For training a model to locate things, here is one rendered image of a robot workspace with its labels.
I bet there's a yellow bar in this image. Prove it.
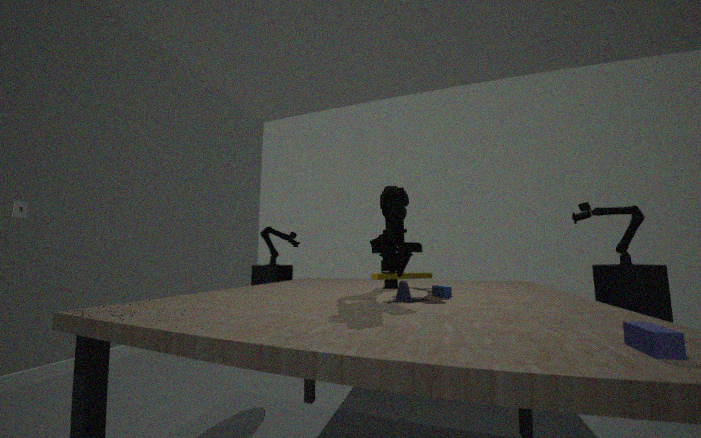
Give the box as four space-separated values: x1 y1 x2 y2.
372 273 432 280

